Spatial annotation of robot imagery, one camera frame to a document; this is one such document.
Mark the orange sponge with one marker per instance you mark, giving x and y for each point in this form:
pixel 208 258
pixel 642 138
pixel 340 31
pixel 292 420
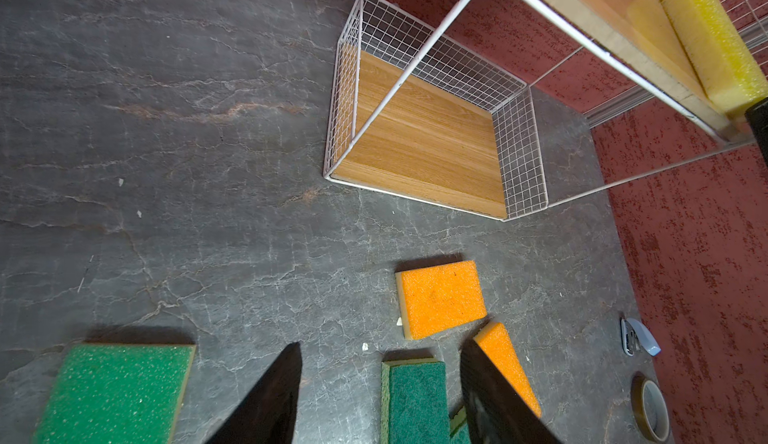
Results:
pixel 438 298
pixel 495 342

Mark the middle wooden shelf board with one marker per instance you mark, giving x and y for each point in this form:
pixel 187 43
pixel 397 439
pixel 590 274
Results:
pixel 636 39

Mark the bottom wooden shelf board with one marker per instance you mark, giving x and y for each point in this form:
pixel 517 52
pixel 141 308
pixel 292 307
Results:
pixel 426 144

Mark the wooden shelf board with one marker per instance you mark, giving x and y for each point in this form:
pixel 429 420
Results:
pixel 636 39
pixel 426 144

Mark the dark green sponge tilted right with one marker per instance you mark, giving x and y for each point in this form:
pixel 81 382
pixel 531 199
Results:
pixel 459 431

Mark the orange sponge centre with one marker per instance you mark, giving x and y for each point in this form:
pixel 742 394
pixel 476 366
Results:
pixel 438 298

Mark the white wire shelf rack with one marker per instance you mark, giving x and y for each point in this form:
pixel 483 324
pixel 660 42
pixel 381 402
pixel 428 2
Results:
pixel 490 53

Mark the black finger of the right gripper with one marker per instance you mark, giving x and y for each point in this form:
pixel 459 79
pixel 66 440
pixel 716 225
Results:
pixel 757 119

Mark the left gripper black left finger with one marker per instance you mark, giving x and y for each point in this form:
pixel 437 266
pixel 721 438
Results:
pixel 269 411

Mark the light green sponge left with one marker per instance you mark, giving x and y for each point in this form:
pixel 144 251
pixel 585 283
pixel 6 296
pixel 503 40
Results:
pixel 117 393

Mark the yellow sponge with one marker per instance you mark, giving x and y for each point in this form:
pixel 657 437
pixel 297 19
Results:
pixel 700 39

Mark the brown tape roll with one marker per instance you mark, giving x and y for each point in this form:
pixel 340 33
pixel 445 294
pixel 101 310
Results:
pixel 650 409

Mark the dark green sponge upright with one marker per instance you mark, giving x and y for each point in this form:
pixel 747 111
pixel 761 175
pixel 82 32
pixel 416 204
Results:
pixel 414 401

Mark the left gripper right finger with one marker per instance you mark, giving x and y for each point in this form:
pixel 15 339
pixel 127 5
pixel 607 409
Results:
pixel 496 413

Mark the orange sponge right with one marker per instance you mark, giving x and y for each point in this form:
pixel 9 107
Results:
pixel 495 342

